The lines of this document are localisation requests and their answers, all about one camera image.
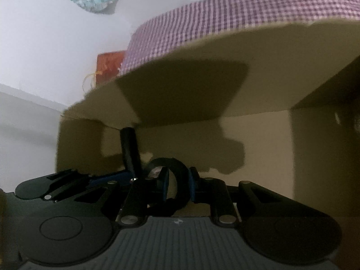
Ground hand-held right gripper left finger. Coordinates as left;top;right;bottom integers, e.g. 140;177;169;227
74;168;170;225

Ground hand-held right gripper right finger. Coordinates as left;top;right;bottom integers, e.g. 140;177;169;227
189;167;293;227

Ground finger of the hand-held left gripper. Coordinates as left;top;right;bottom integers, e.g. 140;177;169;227
43;169;133;201

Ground black tape roll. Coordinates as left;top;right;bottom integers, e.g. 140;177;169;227
143;157;197;217

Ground black lipstick tube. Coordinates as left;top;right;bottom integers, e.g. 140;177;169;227
120;127;142;180

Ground brown cardboard box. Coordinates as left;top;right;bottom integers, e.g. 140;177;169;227
56;21;360;231

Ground red gift bag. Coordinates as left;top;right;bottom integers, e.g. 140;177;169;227
83;50;127;92

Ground purple checkered tablecloth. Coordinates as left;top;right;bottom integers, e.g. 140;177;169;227
119;0;360;76

